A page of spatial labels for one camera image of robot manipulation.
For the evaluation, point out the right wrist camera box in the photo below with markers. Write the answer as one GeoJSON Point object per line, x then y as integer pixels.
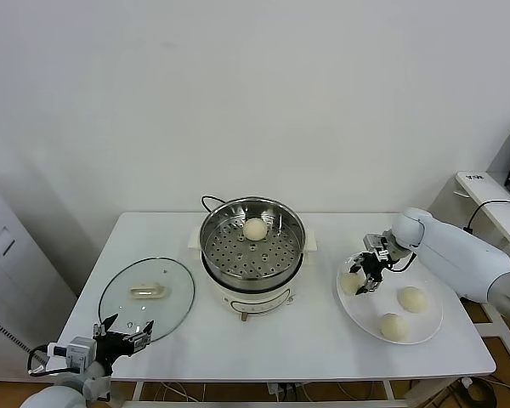
{"type": "Point", "coordinates": [373, 241]}

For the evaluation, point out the white power strip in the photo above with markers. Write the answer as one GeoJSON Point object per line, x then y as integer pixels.
{"type": "Point", "coordinates": [280, 389]}

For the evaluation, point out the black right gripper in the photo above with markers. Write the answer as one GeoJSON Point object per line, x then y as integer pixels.
{"type": "Point", "coordinates": [374, 270]}

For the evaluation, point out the white round plate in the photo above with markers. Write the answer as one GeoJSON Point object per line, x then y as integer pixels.
{"type": "Point", "coordinates": [365, 314]}

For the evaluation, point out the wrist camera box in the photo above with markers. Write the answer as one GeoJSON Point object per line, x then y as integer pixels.
{"type": "Point", "coordinates": [80, 352]}
{"type": "Point", "coordinates": [373, 241]}

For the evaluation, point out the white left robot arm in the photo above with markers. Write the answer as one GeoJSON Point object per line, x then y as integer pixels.
{"type": "Point", "coordinates": [51, 397]}

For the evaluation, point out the cream electric cooker base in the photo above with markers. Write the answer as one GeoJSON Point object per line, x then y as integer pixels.
{"type": "Point", "coordinates": [255, 297]}

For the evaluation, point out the grey metal cabinet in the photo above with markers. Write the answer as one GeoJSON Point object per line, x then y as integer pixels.
{"type": "Point", "coordinates": [8, 276]}

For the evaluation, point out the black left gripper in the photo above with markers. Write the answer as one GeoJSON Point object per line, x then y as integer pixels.
{"type": "Point", "coordinates": [112, 348]}

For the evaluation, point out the white steamed baozi bun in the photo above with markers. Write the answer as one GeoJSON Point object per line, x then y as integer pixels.
{"type": "Point", "coordinates": [413, 299]}
{"type": "Point", "coordinates": [255, 229]}
{"type": "Point", "coordinates": [348, 285]}
{"type": "Point", "coordinates": [394, 327]}

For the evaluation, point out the white table frame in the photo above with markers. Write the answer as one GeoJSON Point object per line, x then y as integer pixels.
{"type": "Point", "coordinates": [387, 389]}

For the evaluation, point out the stainless steel steamer basket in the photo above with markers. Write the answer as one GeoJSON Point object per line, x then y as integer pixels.
{"type": "Point", "coordinates": [234, 255]}

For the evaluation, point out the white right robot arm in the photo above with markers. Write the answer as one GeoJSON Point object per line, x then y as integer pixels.
{"type": "Point", "coordinates": [450, 251]}

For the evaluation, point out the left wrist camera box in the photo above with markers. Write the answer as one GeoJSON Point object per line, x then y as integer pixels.
{"type": "Point", "coordinates": [80, 352]}

